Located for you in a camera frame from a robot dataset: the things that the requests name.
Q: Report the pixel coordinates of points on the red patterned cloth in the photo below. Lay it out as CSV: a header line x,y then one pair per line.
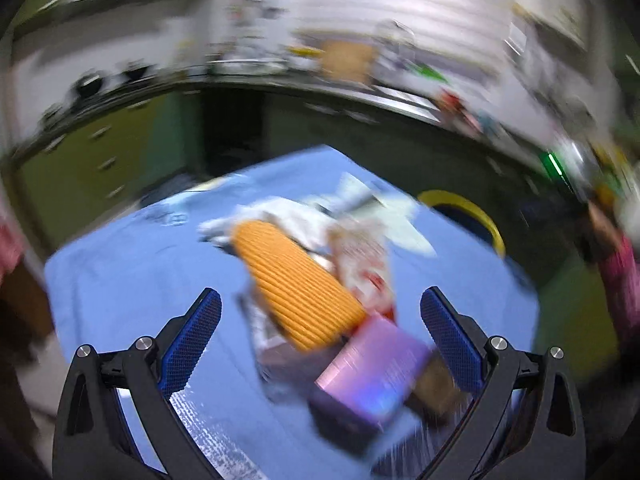
x,y
10,250

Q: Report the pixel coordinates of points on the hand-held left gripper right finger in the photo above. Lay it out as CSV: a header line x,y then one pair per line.
x,y
450,335

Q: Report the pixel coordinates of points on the red and white snack packet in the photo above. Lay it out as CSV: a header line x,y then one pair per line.
x,y
360,260

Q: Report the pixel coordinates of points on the orange ribbed cup sleeve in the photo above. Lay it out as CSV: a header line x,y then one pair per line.
x,y
300,285

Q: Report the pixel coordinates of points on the grey shiny wrapper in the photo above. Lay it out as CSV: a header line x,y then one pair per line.
x,y
260,330

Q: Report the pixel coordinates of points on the yellow-rimmed black bin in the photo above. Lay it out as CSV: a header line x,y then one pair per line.
x,y
480,212

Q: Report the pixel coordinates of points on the black wok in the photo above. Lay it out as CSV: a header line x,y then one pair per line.
x,y
136,71
89,85

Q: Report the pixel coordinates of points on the person's right forearm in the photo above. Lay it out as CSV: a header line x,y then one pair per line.
x,y
622,275

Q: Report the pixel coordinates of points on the wooden cutting board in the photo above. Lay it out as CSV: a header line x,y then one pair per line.
x,y
345,60

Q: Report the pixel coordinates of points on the purple box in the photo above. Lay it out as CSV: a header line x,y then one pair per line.
x,y
370,370

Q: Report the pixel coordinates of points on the blue tablecloth with white stars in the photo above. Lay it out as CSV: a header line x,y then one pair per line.
x,y
125,285

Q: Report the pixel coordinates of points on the brown box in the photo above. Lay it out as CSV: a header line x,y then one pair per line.
x,y
435,390

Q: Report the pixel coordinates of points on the green kitchen cabinet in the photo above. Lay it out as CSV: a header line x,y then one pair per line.
x,y
100,160

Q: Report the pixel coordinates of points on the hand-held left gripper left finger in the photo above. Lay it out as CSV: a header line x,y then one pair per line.
x,y
195,335

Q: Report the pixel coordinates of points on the white tissue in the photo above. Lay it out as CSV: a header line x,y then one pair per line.
x,y
295,220

